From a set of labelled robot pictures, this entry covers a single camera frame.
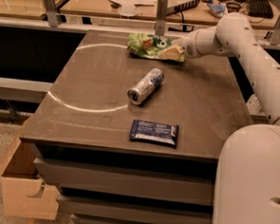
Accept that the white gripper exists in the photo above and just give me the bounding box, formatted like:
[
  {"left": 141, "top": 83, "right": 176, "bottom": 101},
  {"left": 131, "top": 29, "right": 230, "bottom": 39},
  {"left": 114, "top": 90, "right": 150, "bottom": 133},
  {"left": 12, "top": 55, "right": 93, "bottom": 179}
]
[{"left": 159, "top": 31, "right": 201, "bottom": 60}]

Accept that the blue white small object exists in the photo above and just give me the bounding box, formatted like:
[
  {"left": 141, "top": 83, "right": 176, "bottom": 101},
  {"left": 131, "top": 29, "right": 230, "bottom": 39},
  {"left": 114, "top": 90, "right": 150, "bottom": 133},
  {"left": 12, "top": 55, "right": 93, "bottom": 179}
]
[{"left": 206, "top": 4, "right": 228, "bottom": 18}]

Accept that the left metal bracket post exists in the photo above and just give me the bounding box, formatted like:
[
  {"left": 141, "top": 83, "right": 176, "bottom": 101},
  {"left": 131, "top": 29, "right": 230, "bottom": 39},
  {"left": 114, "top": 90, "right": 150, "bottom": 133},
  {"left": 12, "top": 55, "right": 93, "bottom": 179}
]
[{"left": 43, "top": 0, "right": 61, "bottom": 27}]

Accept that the green rice chip bag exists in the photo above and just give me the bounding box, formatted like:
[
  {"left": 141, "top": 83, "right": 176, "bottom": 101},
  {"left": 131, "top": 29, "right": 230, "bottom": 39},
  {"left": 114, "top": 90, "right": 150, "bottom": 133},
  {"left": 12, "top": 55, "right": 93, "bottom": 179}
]
[{"left": 128, "top": 33, "right": 184, "bottom": 62}]

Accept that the dark blue snack bar wrapper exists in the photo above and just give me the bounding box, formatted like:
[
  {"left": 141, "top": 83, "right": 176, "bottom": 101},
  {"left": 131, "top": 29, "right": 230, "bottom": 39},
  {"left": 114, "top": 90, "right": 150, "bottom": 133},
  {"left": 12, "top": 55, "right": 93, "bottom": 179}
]
[{"left": 129, "top": 120, "right": 179, "bottom": 147}]

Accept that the cardboard box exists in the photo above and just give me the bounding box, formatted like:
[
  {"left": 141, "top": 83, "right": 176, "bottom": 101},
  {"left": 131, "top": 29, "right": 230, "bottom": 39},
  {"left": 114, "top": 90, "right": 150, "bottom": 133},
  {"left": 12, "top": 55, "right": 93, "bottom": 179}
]
[{"left": 0, "top": 121, "right": 59, "bottom": 220}]

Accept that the clear plastic lid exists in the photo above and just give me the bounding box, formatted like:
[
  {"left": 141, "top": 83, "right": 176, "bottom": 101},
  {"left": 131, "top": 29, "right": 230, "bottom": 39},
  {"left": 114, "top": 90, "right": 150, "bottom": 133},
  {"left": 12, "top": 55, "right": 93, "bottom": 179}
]
[{"left": 118, "top": 5, "right": 139, "bottom": 17}]

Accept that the grey drawer cabinet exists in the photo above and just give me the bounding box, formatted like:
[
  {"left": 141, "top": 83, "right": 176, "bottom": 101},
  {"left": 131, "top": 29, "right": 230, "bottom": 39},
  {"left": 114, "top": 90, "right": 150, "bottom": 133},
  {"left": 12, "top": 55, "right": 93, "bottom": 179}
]
[{"left": 21, "top": 31, "right": 251, "bottom": 224}]

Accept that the grey power strip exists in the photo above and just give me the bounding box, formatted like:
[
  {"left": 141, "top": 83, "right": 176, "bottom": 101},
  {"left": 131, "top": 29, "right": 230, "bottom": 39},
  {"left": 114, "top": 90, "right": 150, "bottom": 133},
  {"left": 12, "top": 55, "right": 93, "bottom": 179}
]
[{"left": 167, "top": 0, "right": 200, "bottom": 15}]

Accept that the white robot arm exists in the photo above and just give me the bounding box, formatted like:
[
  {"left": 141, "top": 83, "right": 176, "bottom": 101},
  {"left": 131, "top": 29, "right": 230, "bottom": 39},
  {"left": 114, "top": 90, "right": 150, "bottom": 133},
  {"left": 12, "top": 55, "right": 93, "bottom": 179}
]
[{"left": 173, "top": 12, "right": 280, "bottom": 224}]

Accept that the middle metal bracket post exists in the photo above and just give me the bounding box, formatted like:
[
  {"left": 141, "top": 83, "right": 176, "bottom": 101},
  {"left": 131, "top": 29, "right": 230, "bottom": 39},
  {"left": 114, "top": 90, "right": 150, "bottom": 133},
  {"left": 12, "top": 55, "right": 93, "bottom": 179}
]
[{"left": 155, "top": 0, "right": 168, "bottom": 35}]

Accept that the black keyboard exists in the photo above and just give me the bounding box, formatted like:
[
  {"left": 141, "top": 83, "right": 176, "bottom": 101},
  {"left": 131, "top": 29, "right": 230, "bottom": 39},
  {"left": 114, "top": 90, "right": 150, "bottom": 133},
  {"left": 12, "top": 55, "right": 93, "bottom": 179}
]
[{"left": 247, "top": 0, "right": 273, "bottom": 19}]

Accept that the silver blue drink can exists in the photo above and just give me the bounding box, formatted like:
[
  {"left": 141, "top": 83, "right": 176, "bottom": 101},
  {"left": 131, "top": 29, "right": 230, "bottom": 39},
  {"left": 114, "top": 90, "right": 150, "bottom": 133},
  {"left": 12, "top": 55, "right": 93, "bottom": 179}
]
[{"left": 127, "top": 68, "right": 164, "bottom": 105}]

